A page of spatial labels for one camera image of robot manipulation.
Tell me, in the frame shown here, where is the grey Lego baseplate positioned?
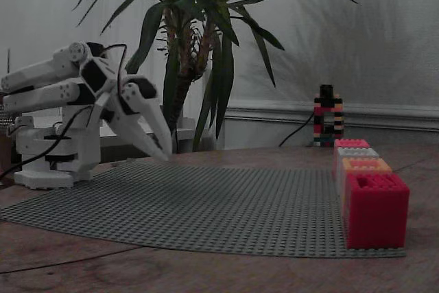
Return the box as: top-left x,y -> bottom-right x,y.
0,159 -> 407,259

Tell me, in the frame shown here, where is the grey lego box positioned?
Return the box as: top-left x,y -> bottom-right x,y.
335,147 -> 380,194

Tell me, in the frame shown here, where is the pink lego box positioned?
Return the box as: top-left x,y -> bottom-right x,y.
332,138 -> 371,170

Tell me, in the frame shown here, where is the orange lego box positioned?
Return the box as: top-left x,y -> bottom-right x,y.
340,157 -> 393,201

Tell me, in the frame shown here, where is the red lego box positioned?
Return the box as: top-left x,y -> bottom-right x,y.
345,172 -> 411,250

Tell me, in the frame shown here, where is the large yucca house plant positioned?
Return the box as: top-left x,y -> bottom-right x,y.
71,0 -> 359,152

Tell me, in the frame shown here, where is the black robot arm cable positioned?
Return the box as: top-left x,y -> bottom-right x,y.
0,43 -> 128,180

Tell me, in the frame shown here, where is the black camera stand cable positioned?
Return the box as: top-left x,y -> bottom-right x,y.
278,116 -> 316,148

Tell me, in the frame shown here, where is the thin black table cable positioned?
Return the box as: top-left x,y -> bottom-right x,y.
0,245 -> 148,275

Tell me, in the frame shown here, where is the Lego tower camera stand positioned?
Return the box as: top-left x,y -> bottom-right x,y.
312,84 -> 344,148

